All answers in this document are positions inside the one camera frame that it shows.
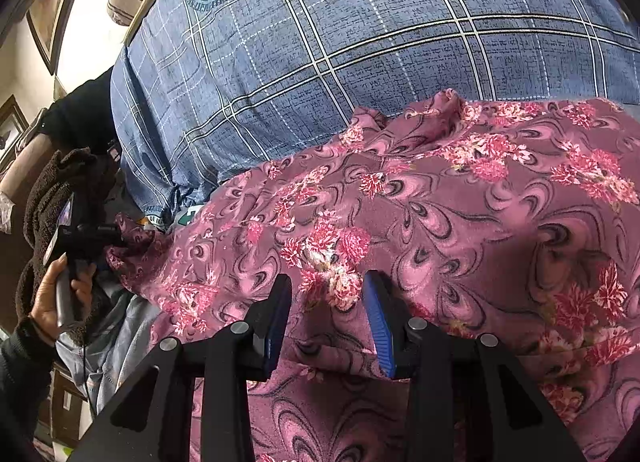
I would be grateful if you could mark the brown fuzzy cloth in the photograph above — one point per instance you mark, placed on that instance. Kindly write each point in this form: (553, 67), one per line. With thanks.
(47, 192)

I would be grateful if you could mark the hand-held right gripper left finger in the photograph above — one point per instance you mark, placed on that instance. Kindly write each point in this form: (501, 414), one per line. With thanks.
(278, 322)

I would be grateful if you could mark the wooden picture frame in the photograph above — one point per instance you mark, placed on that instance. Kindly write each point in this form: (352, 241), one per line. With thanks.
(45, 17)

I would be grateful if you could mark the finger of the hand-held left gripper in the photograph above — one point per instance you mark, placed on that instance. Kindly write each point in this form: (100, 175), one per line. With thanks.
(107, 236)

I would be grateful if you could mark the blue plaid bed sheet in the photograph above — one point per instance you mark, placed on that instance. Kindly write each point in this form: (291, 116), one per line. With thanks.
(350, 42)

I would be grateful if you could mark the pink floral cloth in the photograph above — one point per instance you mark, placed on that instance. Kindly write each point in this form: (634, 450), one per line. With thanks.
(450, 217)

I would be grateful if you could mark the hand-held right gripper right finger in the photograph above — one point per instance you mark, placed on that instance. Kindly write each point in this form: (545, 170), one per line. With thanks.
(376, 322)

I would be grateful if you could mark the wooden glass-panel cabinet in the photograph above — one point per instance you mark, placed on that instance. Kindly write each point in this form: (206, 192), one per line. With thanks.
(11, 129)

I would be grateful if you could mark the person's left hand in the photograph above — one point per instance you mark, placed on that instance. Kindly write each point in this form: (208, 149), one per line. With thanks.
(45, 302)

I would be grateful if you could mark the light blue cloth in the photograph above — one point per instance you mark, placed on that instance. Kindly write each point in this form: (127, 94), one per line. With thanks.
(120, 342)

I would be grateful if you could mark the person's left forearm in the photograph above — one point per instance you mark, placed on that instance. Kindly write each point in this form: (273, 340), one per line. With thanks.
(22, 382)

